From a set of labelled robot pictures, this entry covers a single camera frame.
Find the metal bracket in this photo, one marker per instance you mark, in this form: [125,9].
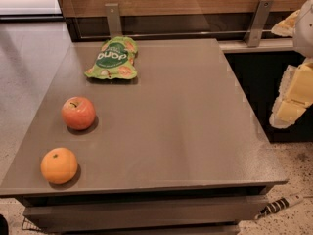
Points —
[254,33]
[113,19]

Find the right metal bracket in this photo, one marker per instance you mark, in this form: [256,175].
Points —
[254,33]

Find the orange fruit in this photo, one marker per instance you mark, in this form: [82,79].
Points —
[59,166]

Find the red apple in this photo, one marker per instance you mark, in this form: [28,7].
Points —
[78,113]

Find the green snack bag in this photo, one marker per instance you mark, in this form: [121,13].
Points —
[115,60]

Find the left metal bracket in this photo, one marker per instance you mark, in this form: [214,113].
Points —
[113,19]

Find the grey table drawer base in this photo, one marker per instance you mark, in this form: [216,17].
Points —
[214,209]

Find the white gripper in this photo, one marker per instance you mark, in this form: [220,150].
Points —
[304,33]

